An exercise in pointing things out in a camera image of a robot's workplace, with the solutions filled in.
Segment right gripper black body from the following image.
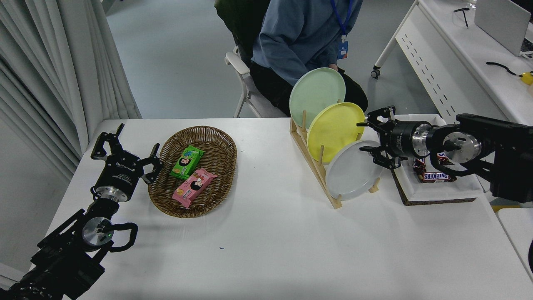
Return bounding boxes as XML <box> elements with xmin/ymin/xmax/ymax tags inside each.
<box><xmin>381</xmin><ymin>120</ymin><xmax>417</xmax><ymax>159</ymax></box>

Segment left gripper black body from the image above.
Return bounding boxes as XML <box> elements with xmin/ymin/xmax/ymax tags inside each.
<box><xmin>95</xmin><ymin>152</ymin><xmax>144</xmax><ymax>196</ymax></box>

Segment grey plate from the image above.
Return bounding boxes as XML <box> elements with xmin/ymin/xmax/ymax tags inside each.
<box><xmin>325</xmin><ymin>140</ymin><xmax>385</xmax><ymax>201</ymax></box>

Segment yellow plate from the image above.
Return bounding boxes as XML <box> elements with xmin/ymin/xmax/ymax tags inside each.
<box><xmin>306</xmin><ymin>102</ymin><xmax>366</xmax><ymax>163</ymax></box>

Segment wooden plate rack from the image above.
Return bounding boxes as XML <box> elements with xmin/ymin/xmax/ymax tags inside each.
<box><xmin>290</xmin><ymin>99</ymin><xmax>380</xmax><ymax>210</ymax></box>

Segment pale green plate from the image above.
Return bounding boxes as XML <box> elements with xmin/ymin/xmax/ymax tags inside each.
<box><xmin>289</xmin><ymin>67</ymin><xmax>346</xmax><ymax>129</ymax></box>

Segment green snack pack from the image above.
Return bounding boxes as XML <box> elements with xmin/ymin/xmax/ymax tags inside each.
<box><xmin>169</xmin><ymin>145</ymin><xmax>205</xmax><ymax>180</ymax></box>

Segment pink snack pack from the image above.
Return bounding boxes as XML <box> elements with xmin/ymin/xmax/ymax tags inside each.
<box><xmin>172</xmin><ymin>168</ymin><xmax>218</xmax><ymax>209</ymax></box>

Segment white tray with cork base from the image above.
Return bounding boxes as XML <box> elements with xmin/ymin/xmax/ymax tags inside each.
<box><xmin>376</xmin><ymin>114</ymin><xmax>486</xmax><ymax>206</ymax></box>

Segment brown wicker basket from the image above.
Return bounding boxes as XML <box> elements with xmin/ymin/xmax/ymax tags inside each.
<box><xmin>148</xmin><ymin>126</ymin><xmax>237</xmax><ymax>218</ymax></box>

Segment pale grey curtain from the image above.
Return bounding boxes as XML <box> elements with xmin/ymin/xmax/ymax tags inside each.
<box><xmin>0</xmin><ymin>0</ymin><xmax>142</xmax><ymax>184</ymax></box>

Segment white desk with perforated panel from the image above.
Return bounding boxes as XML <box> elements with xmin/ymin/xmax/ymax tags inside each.
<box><xmin>371</xmin><ymin>0</ymin><xmax>533</xmax><ymax>196</ymax></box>

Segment person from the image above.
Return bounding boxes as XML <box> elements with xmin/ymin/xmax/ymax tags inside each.
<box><xmin>250</xmin><ymin>0</ymin><xmax>369</xmax><ymax>117</ymax></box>

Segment black-rimmed glasses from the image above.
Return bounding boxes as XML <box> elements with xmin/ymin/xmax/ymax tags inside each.
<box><xmin>453</xmin><ymin>7</ymin><xmax>470</xmax><ymax>28</ymax></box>

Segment white office chair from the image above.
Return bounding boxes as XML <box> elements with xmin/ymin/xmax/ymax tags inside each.
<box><xmin>214</xmin><ymin>0</ymin><xmax>289</xmax><ymax>118</ymax></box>

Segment white side table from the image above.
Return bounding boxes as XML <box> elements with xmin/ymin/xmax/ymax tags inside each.
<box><xmin>498</xmin><ymin>207</ymin><xmax>533</xmax><ymax>284</ymax></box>

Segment silver laptop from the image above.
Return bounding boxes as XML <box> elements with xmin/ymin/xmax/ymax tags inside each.
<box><xmin>474</xmin><ymin>0</ymin><xmax>533</xmax><ymax>58</ymax></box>

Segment blue lanyard with badge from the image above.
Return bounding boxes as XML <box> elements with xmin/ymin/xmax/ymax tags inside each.
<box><xmin>330</xmin><ymin>0</ymin><xmax>354</xmax><ymax>60</ymax></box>

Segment black cable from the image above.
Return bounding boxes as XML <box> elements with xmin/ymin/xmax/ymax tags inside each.
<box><xmin>486</xmin><ymin>61</ymin><xmax>522</xmax><ymax>78</ymax></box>

